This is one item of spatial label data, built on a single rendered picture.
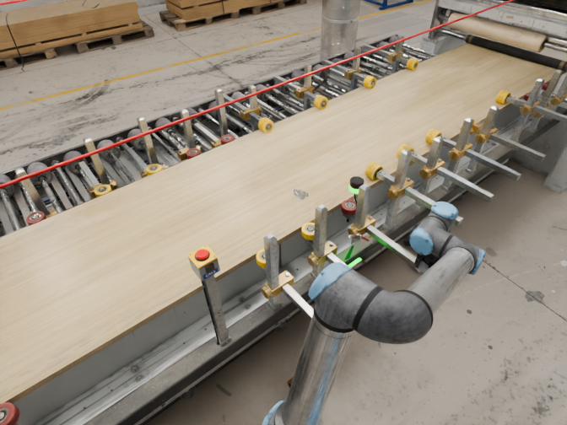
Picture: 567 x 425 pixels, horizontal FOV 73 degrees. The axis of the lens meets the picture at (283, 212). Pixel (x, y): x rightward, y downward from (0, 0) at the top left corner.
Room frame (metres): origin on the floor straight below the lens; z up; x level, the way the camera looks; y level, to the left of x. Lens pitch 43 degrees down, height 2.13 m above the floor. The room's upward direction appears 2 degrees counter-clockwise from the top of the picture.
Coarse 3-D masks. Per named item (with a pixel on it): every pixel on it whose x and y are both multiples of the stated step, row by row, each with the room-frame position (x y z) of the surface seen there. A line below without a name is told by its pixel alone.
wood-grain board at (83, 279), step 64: (448, 64) 2.98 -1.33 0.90; (512, 64) 2.94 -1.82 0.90; (320, 128) 2.07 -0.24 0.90; (384, 128) 2.05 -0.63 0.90; (448, 128) 2.02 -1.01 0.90; (128, 192) 1.50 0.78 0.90; (192, 192) 1.49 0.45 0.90; (256, 192) 1.47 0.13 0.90; (320, 192) 1.46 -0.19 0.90; (0, 256) 1.09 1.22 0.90; (64, 256) 1.08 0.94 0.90; (128, 256) 1.07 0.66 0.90; (0, 320) 0.78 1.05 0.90; (64, 320) 0.77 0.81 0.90; (128, 320) 0.76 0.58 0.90; (0, 384) 0.55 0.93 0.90
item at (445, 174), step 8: (416, 160) 1.64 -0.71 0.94; (424, 160) 1.62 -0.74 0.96; (440, 168) 1.55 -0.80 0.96; (448, 176) 1.49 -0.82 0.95; (456, 176) 1.48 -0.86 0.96; (456, 184) 1.45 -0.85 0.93; (464, 184) 1.42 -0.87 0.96; (472, 184) 1.42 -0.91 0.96; (472, 192) 1.38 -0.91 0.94; (480, 192) 1.36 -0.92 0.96; (488, 192) 1.35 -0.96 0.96; (488, 200) 1.32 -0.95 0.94
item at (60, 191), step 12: (360, 60) 3.52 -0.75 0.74; (336, 84) 3.03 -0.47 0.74; (276, 96) 2.85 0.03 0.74; (228, 108) 2.68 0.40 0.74; (264, 108) 2.65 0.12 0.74; (300, 108) 2.63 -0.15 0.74; (120, 156) 2.06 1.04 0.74; (108, 168) 1.94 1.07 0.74; (132, 168) 1.93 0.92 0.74; (72, 180) 1.82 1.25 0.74; (120, 180) 1.81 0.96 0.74; (60, 192) 1.71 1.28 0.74; (84, 192) 1.71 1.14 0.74; (0, 204) 1.62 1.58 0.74; (24, 204) 1.62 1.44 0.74; (72, 204) 1.61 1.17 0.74; (0, 216) 1.53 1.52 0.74; (24, 216) 1.52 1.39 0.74; (12, 228) 1.43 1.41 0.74
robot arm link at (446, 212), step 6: (438, 204) 1.02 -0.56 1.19; (444, 204) 1.02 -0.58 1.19; (450, 204) 1.02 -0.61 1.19; (432, 210) 1.00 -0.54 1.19; (438, 210) 0.99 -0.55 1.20; (444, 210) 0.99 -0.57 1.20; (450, 210) 0.99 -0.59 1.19; (456, 210) 0.99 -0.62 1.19; (438, 216) 0.97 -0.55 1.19; (444, 216) 0.96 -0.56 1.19; (450, 216) 0.96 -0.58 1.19; (456, 216) 0.98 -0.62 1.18; (450, 222) 0.96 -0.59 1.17; (450, 228) 0.95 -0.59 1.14
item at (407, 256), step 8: (344, 216) 1.35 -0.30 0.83; (352, 216) 1.32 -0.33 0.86; (368, 232) 1.23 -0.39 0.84; (376, 232) 1.21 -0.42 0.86; (384, 240) 1.16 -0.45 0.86; (392, 240) 1.16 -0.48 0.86; (392, 248) 1.12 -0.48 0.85; (400, 248) 1.11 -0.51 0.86; (400, 256) 1.08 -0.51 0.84; (408, 256) 1.06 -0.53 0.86
